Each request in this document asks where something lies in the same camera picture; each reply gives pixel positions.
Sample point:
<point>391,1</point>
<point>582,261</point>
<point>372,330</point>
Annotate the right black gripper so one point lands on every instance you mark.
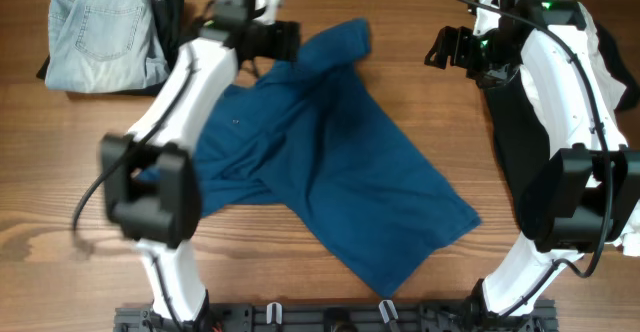
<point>461,38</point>

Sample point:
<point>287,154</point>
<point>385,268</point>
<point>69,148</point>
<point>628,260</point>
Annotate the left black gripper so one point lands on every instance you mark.
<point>287,39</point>

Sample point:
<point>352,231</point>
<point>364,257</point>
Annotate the blue polo shirt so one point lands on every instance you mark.
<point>308,135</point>

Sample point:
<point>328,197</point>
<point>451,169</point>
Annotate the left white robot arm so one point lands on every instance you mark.
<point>150,186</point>

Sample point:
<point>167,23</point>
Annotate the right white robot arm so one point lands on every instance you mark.
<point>513,288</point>

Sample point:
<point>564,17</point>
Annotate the black garment under jeans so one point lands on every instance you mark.
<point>168,18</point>

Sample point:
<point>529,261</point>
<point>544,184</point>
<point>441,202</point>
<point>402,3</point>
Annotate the black garment under white shirt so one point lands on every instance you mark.
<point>521,141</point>

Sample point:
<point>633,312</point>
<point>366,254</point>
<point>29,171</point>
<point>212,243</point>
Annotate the white printed t-shirt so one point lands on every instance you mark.
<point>562,208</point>

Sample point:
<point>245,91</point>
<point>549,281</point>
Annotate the light blue denim jeans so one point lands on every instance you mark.
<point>103,46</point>

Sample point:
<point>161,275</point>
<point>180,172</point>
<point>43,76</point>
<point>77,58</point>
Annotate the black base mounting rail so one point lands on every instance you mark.
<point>429,316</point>

